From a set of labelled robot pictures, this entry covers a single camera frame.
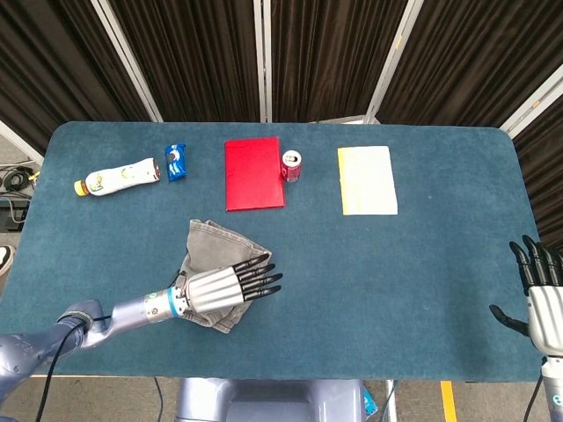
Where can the white and yellow book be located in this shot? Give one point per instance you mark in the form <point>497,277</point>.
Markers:
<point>368,180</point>

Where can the blue cookie packet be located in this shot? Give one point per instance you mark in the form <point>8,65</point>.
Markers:
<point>176,162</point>

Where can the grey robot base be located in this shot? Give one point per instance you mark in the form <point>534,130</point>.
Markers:
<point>270,400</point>

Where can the red soda can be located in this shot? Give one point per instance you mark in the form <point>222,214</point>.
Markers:
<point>292,166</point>

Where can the black folding screen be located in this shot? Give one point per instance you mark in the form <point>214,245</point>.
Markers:
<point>281,57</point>

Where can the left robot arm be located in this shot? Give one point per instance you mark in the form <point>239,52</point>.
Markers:
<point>83,327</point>

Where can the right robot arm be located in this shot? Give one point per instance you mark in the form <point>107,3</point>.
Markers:
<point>552,391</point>

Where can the white bottle with yellow cap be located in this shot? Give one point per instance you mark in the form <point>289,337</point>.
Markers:
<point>119,176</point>

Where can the red book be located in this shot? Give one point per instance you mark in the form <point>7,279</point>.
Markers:
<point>253,174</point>

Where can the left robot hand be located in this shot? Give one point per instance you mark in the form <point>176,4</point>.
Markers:
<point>224,288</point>

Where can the grey shorts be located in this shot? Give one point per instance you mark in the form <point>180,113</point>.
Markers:
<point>215,252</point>

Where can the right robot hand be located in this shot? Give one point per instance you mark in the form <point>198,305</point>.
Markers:
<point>543,303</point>

